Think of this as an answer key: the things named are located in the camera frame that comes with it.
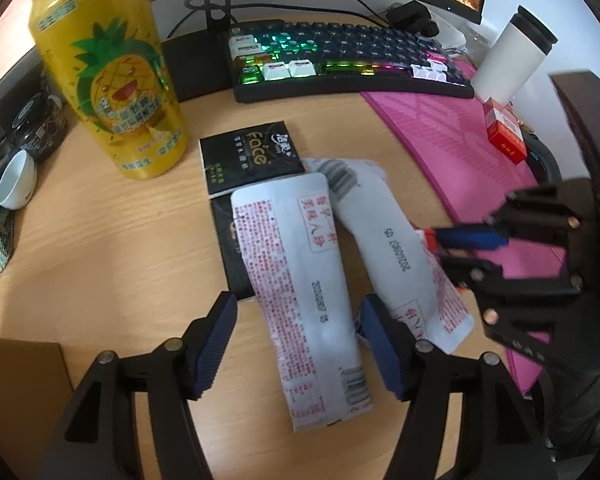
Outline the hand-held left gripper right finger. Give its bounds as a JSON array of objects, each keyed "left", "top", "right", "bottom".
[{"left": 360, "top": 294, "right": 556, "bottom": 480}]

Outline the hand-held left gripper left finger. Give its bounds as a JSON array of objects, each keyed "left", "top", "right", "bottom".
[{"left": 35, "top": 291, "right": 239, "bottom": 480}]

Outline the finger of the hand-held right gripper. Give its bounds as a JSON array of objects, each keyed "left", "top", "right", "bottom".
[
  {"left": 432, "top": 180, "right": 594, "bottom": 252},
  {"left": 437, "top": 255, "right": 584, "bottom": 307}
]

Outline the black tissue pack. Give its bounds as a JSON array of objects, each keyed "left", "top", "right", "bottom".
[
  {"left": 199, "top": 121, "right": 306, "bottom": 196},
  {"left": 210, "top": 192, "right": 261, "bottom": 304}
]

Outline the white red-printed sachet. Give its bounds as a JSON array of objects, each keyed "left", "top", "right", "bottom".
[
  {"left": 230, "top": 172, "right": 376, "bottom": 434},
  {"left": 305, "top": 157, "right": 476, "bottom": 356}
]

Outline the black mouse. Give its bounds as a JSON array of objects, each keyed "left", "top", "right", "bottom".
[{"left": 525, "top": 132, "right": 564, "bottom": 192}]

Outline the pink desk mat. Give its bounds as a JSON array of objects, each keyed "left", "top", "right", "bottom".
[{"left": 360, "top": 57, "right": 588, "bottom": 397}]

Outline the red box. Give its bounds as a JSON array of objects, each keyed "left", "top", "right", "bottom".
[{"left": 482, "top": 100, "right": 529, "bottom": 164}]

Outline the white tumbler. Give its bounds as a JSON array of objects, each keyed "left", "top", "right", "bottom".
[{"left": 472, "top": 5, "right": 559, "bottom": 104}]

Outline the backlit black keyboard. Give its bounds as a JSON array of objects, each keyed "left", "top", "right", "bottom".
[{"left": 228, "top": 20, "right": 476, "bottom": 105}]

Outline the black power adapter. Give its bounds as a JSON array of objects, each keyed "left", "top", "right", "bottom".
[{"left": 387, "top": 1, "right": 441, "bottom": 37}]

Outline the white cup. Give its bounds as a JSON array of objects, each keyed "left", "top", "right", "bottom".
[{"left": 0, "top": 150, "right": 37, "bottom": 210}]

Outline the black monitor stand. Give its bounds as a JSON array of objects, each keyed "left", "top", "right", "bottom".
[{"left": 160, "top": 30, "right": 237, "bottom": 104}]

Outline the black jar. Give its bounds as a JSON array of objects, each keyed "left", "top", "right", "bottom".
[{"left": 7, "top": 85, "right": 69, "bottom": 162}]

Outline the yellow pineapple drink can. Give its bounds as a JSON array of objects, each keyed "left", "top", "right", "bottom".
[{"left": 28, "top": 0, "right": 190, "bottom": 182}]

